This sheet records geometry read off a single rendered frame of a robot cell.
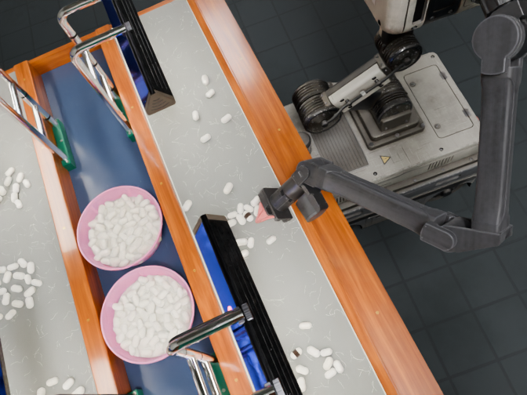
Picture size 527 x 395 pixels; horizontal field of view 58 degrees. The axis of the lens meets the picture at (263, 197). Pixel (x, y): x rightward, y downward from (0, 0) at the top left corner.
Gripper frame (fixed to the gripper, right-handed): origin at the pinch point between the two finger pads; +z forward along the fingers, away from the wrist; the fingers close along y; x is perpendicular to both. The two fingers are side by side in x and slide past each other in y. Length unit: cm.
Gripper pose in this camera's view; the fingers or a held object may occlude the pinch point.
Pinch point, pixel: (258, 220)
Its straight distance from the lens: 135.3
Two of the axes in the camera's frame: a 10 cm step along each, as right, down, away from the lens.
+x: 7.0, 0.1, 7.1
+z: -5.9, 5.6, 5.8
